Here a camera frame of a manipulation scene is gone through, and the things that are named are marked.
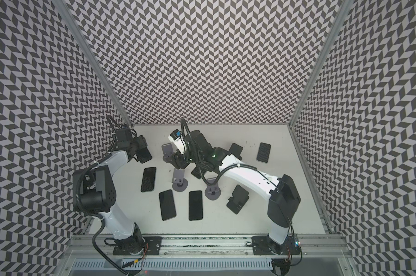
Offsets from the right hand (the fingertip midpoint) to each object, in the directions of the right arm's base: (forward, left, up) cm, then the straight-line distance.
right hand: (174, 157), depth 73 cm
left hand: (+20, +26, -13) cm, 35 cm away
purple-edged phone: (+13, +23, -18) cm, 32 cm away
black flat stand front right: (-11, -29, -21) cm, 37 cm away
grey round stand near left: (-3, +1, -20) cm, 20 cm away
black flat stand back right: (+14, -29, -14) cm, 35 cm away
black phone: (-13, -8, -23) cm, 28 cm away
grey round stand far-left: (+15, +9, -17) cm, 25 cm away
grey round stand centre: (-8, -16, -19) cm, 26 cm away
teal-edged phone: (0, +19, -23) cm, 30 cm away
